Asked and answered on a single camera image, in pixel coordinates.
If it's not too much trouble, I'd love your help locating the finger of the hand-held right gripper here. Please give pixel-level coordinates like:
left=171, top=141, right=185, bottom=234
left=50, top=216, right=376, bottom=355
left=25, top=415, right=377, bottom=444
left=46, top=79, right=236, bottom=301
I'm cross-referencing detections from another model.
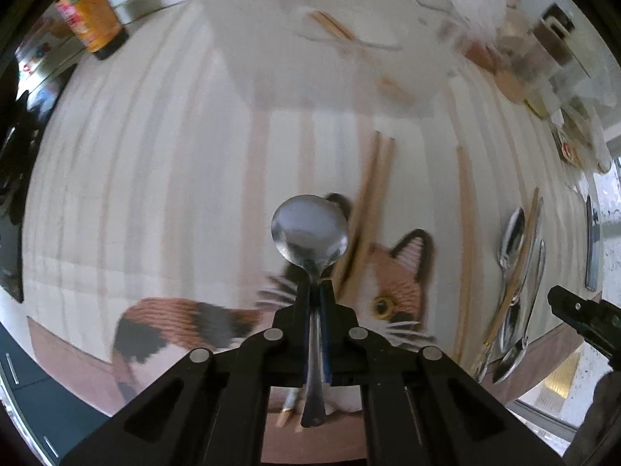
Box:
left=547, top=285, right=621, bottom=357

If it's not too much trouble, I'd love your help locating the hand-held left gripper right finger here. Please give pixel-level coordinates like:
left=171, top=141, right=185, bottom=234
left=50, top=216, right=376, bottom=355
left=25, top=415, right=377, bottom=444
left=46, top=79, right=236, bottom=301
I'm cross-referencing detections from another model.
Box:
left=320, top=279, right=564, bottom=466

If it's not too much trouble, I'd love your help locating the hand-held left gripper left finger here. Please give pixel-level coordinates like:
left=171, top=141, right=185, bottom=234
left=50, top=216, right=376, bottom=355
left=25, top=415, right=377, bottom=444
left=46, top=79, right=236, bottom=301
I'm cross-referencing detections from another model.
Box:
left=58, top=279, right=311, bottom=466

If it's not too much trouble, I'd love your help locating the metal spoon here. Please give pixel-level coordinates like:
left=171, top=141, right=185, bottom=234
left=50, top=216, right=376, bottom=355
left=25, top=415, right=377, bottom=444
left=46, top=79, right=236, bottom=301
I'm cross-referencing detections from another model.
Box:
left=271, top=195, right=349, bottom=429
left=497, top=207, right=527, bottom=304
left=492, top=239, right=547, bottom=384
left=499, top=298, right=524, bottom=353

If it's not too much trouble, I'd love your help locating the clear plastic utensil organizer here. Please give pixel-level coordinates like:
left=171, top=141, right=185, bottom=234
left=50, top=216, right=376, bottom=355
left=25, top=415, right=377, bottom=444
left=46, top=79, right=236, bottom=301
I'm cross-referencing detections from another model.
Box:
left=194, top=0, right=469, bottom=120

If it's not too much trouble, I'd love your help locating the person's right forearm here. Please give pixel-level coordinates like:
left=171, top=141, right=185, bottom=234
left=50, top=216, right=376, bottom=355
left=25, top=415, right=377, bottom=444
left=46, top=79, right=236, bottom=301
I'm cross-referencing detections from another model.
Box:
left=567, top=368, right=621, bottom=466

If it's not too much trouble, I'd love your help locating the metal table knife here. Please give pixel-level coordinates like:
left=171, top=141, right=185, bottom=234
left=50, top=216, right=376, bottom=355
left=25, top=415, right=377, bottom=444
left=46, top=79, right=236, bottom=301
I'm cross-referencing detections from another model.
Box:
left=584, top=194, right=603, bottom=292

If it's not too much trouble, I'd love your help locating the cluster of metal spoons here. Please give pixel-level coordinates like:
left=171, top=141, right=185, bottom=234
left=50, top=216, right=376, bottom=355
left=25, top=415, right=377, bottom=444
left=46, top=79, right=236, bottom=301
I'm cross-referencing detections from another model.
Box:
left=478, top=187, right=540, bottom=382

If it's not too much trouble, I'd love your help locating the striped cat print tablecloth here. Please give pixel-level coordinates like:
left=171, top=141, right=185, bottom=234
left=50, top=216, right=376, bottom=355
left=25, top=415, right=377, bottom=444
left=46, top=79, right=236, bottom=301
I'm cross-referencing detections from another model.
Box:
left=22, top=0, right=607, bottom=464

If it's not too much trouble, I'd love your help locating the orange jar with dark lid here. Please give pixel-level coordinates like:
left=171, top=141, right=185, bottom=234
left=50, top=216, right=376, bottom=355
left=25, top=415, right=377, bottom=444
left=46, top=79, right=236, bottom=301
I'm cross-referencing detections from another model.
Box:
left=54, top=0, right=130, bottom=62

